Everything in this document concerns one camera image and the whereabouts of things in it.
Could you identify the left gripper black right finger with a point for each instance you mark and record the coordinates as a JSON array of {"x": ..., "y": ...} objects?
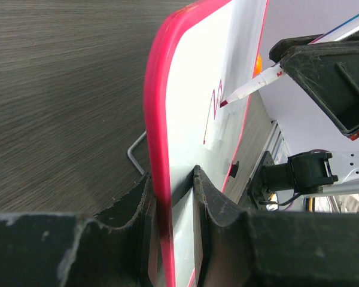
[{"x": 244, "y": 247}]

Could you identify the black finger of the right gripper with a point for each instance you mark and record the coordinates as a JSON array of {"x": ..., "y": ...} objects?
[
  {"x": 329, "y": 74},
  {"x": 280, "y": 48}
]

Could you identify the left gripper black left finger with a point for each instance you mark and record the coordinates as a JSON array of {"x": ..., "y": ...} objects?
[{"x": 116, "y": 247}]

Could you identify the magenta capped whiteboard marker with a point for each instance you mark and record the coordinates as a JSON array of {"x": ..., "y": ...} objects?
[{"x": 271, "y": 74}]

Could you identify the pink framed whiteboard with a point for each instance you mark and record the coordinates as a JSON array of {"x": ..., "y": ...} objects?
[{"x": 200, "y": 55}]

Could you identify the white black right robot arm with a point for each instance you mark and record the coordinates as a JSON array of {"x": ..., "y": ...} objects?
[{"x": 305, "y": 173}]

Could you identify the orange ball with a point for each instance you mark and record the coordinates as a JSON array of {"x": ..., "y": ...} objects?
[{"x": 258, "y": 65}]

